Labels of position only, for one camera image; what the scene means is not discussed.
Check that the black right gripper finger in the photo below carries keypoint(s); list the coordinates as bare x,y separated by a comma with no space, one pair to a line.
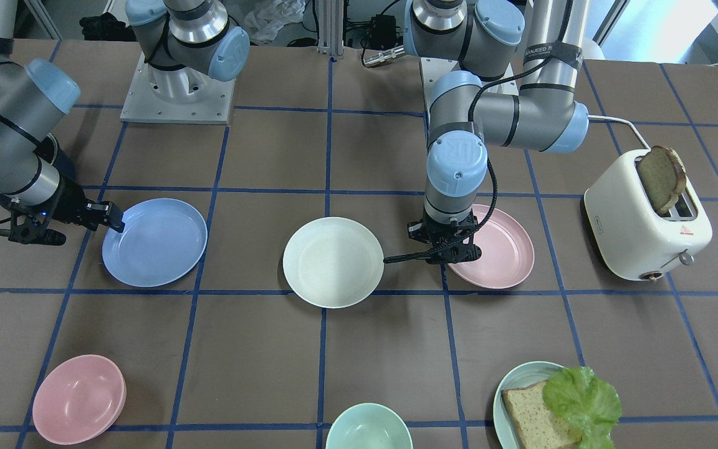
105,213

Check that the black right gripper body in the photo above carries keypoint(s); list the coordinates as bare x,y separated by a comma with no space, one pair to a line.
70,201

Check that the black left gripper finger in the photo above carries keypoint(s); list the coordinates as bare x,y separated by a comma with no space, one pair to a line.
426,256

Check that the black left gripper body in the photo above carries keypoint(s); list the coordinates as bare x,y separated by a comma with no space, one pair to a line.
414,231

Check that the pink plate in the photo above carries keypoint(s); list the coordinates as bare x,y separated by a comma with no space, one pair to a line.
508,255

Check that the blue plate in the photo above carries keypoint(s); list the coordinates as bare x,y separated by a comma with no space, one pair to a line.
163,239

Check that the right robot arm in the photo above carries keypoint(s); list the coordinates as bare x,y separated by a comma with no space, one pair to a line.
37,183

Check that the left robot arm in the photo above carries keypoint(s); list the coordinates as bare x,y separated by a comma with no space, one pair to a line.
513,86

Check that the white plate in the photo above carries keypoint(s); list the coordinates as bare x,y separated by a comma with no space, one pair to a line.
333,262

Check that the pink bowl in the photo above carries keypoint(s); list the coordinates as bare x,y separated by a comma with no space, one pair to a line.
79,400

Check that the green bowl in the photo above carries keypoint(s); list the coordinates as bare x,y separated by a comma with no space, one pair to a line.
368,425

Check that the white toaster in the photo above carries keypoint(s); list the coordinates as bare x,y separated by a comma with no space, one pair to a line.
634,241

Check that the green plate with food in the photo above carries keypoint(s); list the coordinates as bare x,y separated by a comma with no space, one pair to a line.
522,376

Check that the bread slice on plate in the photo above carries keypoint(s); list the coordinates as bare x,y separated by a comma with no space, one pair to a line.
535,425

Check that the green lettuce leaf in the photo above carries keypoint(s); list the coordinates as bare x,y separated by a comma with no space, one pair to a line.
585,402

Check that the bread slice in toaster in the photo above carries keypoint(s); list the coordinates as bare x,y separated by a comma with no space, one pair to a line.
663,177

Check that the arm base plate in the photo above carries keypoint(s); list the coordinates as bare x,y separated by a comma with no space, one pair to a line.
431,71
183,96

